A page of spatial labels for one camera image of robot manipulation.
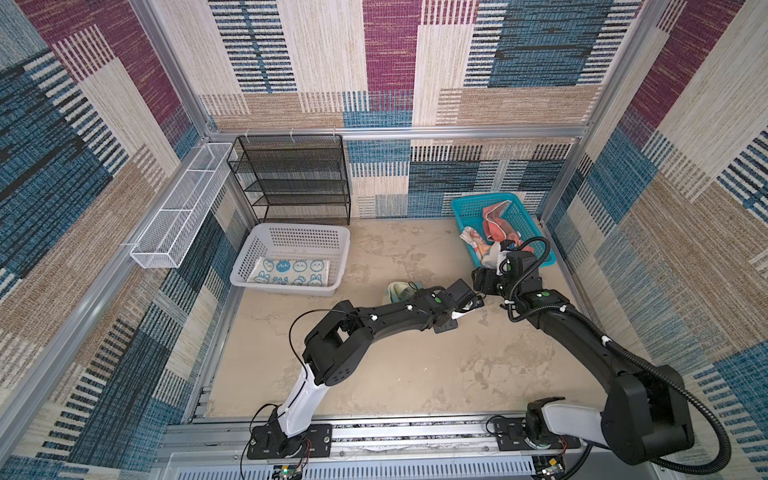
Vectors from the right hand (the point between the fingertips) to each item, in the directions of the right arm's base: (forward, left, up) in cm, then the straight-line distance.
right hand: (486, 277), depth 87 cm
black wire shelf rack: (+41, +61, +5) cm, 73 cm away
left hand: (-4, +12, -8) cm, 15 cm away
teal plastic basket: (+9, -23, -5) cm, 25 cm away
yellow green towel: (-1, +25, -4) cm, 25 cm away
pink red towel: (+25, -11, -7) cm, 28 cm away
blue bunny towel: (+13, +62, -12) cm, 64 cm away
